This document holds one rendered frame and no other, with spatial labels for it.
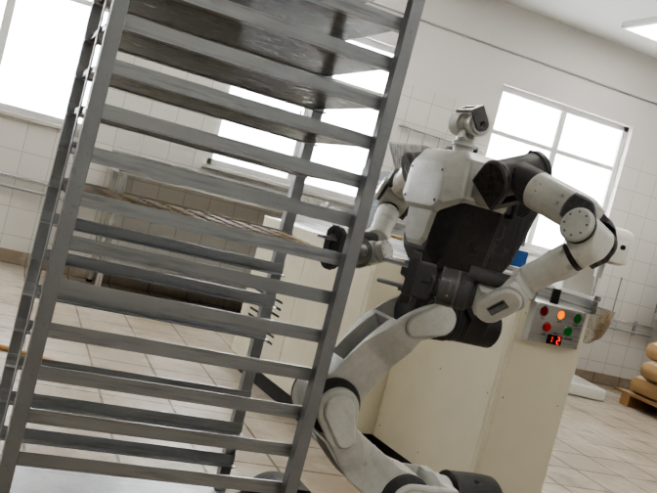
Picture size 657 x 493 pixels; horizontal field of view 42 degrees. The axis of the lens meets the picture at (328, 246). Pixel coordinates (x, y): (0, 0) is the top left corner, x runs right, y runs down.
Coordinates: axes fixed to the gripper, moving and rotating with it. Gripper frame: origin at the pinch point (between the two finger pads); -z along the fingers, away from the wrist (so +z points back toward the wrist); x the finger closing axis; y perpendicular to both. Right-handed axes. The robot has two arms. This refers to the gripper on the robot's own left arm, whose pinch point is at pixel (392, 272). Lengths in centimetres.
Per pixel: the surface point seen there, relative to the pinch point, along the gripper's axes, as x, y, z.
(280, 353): -64, -209, -52
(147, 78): 27, 31, -56
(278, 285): -8.4, 12.4, -23.0
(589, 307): -1, -124, 66
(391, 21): 54, 7, -14
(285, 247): -0.1, 12.6, -23.3
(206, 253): -9, -21, -49
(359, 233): 7.0, 7.8, -9.0
